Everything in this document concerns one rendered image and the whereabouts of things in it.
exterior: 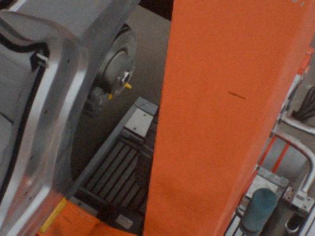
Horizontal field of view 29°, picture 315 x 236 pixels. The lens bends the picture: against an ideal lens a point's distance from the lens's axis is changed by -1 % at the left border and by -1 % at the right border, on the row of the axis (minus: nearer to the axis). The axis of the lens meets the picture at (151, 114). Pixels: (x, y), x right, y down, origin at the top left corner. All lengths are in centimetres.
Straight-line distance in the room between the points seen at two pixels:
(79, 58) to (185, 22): 89
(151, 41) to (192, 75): 251
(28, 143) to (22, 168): 9
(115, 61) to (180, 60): 129
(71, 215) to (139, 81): 124
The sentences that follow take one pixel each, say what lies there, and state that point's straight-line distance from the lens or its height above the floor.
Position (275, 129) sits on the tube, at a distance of 195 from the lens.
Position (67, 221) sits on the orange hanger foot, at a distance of 212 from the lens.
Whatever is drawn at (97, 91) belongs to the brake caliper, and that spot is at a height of 91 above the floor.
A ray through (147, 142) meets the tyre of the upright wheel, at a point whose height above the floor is 101.
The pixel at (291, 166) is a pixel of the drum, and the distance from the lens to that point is 205.
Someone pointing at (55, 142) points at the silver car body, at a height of 110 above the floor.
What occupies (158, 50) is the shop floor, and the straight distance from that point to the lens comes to 332.
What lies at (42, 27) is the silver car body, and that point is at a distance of 140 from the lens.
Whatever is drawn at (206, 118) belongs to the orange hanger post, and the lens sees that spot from 92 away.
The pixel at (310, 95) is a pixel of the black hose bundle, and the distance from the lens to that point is 203.
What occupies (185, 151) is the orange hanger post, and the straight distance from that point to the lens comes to 103.
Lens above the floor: 266
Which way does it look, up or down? 59 degrees down
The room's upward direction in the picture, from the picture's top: 6 degrees clockwise
